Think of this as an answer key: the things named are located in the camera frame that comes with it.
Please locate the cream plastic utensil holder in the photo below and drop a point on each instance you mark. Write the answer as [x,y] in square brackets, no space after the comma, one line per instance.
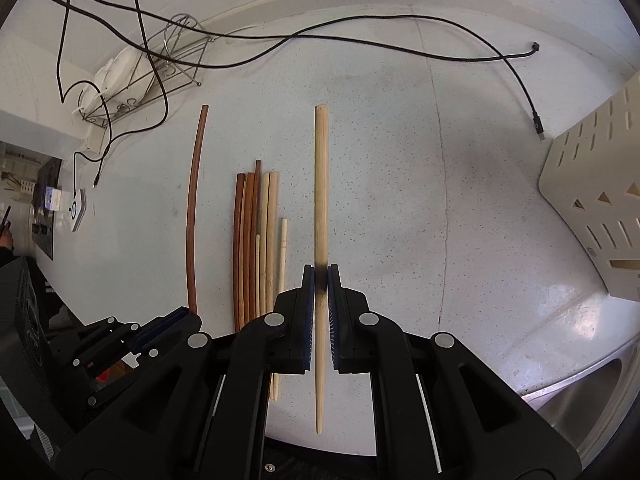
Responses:
[590,160]

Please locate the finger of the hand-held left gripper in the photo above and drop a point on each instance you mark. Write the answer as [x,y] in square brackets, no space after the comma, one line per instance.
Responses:
[162,327]

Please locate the white dish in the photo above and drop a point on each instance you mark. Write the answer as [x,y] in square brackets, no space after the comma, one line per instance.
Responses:
[117,67]

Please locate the long light bamboo chopstick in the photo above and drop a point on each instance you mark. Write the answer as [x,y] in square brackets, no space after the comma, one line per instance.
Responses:
[321,185]

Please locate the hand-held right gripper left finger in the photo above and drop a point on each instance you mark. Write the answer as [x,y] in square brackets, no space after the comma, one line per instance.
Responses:
[308,310]

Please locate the stainless steel sink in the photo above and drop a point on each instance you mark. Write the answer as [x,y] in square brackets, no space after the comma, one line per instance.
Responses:
[590,400]

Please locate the small white device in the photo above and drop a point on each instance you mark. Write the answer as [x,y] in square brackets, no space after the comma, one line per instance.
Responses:
[77,210]

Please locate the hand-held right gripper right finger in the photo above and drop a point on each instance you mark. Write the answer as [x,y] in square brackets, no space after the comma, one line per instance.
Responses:
[333,310]

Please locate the long dark brown chopstick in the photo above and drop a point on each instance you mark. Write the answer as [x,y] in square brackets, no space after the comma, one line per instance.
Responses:
[194,210]

